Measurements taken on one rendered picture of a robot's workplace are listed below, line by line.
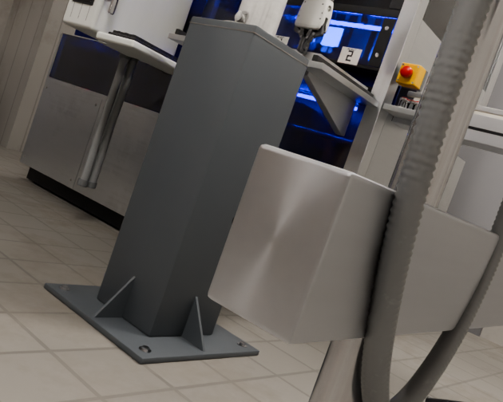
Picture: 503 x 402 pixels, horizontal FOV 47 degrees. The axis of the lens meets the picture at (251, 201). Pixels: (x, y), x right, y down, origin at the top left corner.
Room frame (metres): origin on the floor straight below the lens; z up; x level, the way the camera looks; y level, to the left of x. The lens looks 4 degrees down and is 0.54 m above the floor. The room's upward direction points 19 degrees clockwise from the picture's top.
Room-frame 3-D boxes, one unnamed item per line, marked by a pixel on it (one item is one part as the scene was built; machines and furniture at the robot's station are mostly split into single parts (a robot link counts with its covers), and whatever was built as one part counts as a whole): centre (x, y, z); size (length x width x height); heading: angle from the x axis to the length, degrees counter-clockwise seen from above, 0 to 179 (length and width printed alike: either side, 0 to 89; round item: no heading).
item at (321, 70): (2.14, 0.07, 0.87); 0.70 x 0.48 x 0.02; 53
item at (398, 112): (2.06, -0.42, 0.87); 0.14 x 0.13 x 0.02; 143
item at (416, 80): (2.04, -0.38, 1.00); 0.08 x 0.07 x 0.07; 143
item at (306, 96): (2.68, 0.52, 0.73); 1.98 x 0.01 x 0.25; 53
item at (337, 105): (1.98, -0.12, 0.80); 0.34 x 0.03 x 0.13; 143
